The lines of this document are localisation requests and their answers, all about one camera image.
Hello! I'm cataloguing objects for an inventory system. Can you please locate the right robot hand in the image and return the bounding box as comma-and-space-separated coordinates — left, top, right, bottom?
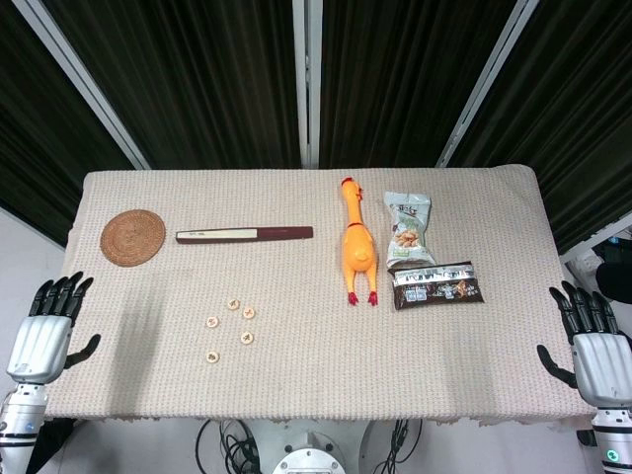
536, 279, 632, 409

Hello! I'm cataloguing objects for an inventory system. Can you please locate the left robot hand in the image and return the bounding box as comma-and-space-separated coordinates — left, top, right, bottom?
6, 271, 102, 385

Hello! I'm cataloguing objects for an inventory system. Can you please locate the silver white robot base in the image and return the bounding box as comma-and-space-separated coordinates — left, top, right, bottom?
249, 419, 371, 474

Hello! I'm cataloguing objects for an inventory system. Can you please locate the round woven rattan coaster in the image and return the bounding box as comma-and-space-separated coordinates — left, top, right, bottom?
100, 209, 167, 270

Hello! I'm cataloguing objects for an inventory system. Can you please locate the brown snack packet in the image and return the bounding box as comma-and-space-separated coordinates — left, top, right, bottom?
387, 261, 486, 311

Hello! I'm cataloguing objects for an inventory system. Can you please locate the dark curtain panel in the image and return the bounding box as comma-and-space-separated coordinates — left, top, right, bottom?
41, 0, 303, 172
0, 0, 137, 248
319, 0, 513, 172
446, 0, 632, 256

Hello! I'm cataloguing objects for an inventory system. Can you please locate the pale green nut snack bag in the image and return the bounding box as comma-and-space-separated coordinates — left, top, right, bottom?
383, 191, 438, 271

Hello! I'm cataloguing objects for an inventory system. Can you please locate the yellow rubber chicken toy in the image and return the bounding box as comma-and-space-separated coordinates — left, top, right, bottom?
339, 176, 380, 306

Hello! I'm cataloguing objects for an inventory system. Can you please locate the beige waffle tablecloth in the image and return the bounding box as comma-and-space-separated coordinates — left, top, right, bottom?
42, 166, 597, 427

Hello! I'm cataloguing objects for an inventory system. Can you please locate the white metal frame rail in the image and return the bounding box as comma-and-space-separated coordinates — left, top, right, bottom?
560, 216, 632, 263

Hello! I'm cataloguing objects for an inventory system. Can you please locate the black cable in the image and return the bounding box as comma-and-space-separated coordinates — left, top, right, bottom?
387, 419, 424, 474
219, 419, 261, 474
195, 419, 223, 474

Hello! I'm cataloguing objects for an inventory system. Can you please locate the white metal frame post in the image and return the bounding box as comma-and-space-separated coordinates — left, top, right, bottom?
436, 0, 540, 169
10, 0, 152, 172
291, 0, 323, 169

